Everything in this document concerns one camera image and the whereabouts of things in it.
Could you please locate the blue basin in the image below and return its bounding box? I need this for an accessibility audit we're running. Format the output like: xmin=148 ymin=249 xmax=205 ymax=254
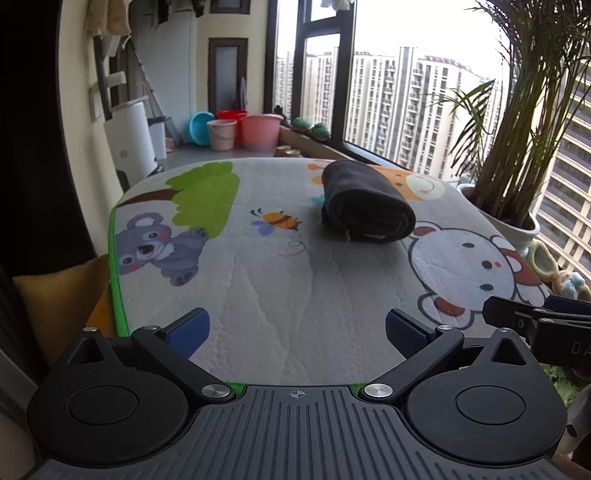
xmin=190 ymin=111 xmax=217 ymax=146

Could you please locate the blue knit slipper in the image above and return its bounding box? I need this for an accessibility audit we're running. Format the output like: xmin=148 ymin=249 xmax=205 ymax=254
xmin=551 ymin=270 xmax=591 ymax=301

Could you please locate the yellow-green knit slipper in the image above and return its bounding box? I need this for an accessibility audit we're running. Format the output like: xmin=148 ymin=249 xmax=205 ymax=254
xmin=526 ymin=240 xmax=559 ymax=280

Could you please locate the white mop bin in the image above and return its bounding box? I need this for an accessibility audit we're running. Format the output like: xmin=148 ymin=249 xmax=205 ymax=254
xmin=147 ymin=116 xmax=168 ymax=160

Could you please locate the white wall-mounted cylinder appliance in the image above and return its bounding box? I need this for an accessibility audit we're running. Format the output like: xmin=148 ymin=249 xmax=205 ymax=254
xmin=95 ymin=71 xmax=151 ymax=114

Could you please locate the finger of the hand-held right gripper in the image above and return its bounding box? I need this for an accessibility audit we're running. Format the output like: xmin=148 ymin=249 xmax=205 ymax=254
xmin=482 ymin=295 xmax=591 ymax=334
xmin=545 ymin=295 xmax=591 ymax=318

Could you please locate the pink bucket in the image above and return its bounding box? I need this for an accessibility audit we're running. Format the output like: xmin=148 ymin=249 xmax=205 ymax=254
xmin=239 ymin=114 xmax=284 ymax=153

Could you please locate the white plant pot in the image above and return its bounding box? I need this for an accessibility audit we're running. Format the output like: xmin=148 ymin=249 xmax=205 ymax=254
xmin=457 ymin=184 xmax=541 ymax=254

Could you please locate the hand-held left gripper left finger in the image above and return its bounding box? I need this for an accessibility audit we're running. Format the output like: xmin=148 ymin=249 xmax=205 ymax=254
xmin=67 ymin=307 xmax=234 ymax=403

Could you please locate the tall frosted cabinet door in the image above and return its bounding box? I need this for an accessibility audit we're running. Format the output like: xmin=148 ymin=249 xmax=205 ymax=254
xmin=208 ymin=38 xmax=249 ymax=114

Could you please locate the flat mop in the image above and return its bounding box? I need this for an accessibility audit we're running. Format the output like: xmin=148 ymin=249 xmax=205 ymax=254
xmin=124 ymin=37 xmax=183 ymax=146

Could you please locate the row of hanging clothes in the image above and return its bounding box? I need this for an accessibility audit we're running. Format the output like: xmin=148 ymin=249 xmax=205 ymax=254
xmin=154 ymin=0 xmax=213 ymax=24

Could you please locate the black wall handle bar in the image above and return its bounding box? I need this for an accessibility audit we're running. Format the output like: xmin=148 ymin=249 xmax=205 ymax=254
xmin=92 ymin=34 xmax=114 ymax=121

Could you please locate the beige hanging towel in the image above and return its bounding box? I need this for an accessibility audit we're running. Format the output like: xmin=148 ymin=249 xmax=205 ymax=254
xmin=85 ymin=0 xmax=132 ymax=35

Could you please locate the printed cartoon animal mat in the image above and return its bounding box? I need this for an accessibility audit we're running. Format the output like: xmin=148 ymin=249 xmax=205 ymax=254
xmin=108 ymin=158 xmax=555 ymax=398

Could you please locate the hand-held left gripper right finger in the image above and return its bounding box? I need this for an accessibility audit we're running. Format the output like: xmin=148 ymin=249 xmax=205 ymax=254
xmin=360 ymin=308 xmax=529 ymax=404

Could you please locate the beige bucket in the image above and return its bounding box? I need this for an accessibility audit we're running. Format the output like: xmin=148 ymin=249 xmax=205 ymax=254
xmin=206 ymin=119 xmax=238 ymax=151

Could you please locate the yellow cushion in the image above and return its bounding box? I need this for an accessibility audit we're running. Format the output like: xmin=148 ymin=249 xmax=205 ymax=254
xmin=13 ymin=254 xmax=116 ymax=365

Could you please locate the white cylindrical appliance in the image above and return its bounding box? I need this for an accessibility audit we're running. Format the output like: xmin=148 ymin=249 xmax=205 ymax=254
xmin=102 ymin=102 xmax=160 ymax=183

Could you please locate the dark grey garment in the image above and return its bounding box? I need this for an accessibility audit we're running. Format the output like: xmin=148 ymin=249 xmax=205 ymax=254
xmin=320 ymin=160 xmax=416 ymax=244

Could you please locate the green palm plant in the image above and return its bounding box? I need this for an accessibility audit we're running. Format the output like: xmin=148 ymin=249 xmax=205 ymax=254
xmin=425 ymin=0 xmax=591 ymax=227

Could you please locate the black framed window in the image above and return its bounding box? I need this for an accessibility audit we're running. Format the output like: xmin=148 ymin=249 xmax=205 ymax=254
xmin=265 ymin=0 xmax=591 ymax=278

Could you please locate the small frosted cabinet door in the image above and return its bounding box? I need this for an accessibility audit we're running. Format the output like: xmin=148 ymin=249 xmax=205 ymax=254
xmin=210 ymin=0 xmax=252 ymax=14

